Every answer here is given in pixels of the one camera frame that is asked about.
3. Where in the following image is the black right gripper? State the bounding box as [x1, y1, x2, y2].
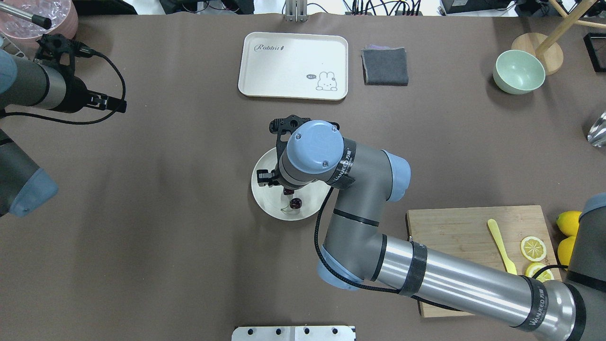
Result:
[256, 115, 340, 196]

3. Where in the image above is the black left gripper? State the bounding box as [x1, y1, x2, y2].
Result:
[36, 33, 127, 114]

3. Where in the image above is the cream round plate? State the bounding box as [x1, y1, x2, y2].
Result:
[250, 148, 330, 221]

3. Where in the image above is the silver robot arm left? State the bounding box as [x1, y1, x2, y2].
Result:
[0, 33, 127, 216]

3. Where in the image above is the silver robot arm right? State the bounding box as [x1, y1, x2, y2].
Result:
[256, 115, 606, 341]

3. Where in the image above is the cream rabbit tray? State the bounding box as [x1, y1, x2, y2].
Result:
[238, 32, 349, 101]

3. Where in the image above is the metal scoop with black tip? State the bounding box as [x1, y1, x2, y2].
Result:
[0, 1, 52, 29]

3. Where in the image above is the pink bowl of ice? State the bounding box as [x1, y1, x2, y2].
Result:
[0, 0, 78, 50]

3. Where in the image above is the grey folded cloth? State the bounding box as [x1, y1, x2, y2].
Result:
[361, 45, 409, 86]

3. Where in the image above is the yellow plastic knife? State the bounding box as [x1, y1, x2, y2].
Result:
[487, 218, 518, 275]

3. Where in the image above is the bamboo cutting board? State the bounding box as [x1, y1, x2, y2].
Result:
[406, 205, 570, 318]

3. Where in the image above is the upper lemon slice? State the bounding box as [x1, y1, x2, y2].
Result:
[519, 236, 547, 262]

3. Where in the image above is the lemon slice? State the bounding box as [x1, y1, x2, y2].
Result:
[519, 236, 547, 262]
[525, 262, 555, 282]

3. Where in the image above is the mint green bowl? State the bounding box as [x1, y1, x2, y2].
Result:
[492, 50, 547, 95]

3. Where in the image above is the lower lemon slice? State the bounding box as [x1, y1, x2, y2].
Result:
[525, 262, 555, 282]

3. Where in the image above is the upper whole lemon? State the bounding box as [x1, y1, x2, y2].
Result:
[556, 211, 582, 237]

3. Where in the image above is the whole lemon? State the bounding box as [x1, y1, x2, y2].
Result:
[556, 211, 582, 237]
[557, 236, 576, 266]

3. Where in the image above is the lower whole lemon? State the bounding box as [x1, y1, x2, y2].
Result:
[557, 236, 576, 266]

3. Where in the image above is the wooden mug tree stand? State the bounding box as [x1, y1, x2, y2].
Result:
[511, 0, 605, 75]

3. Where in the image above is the metal ice scoop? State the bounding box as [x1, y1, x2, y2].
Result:
[587, 111, 606, 148]

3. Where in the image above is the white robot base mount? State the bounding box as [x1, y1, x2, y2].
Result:
[231, 324, 357, 341]

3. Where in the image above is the aluminium frame post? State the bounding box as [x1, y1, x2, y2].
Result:
[284, 0, 309, 22]

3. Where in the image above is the black picture frame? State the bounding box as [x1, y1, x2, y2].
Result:
[583, 32, 606, 72]

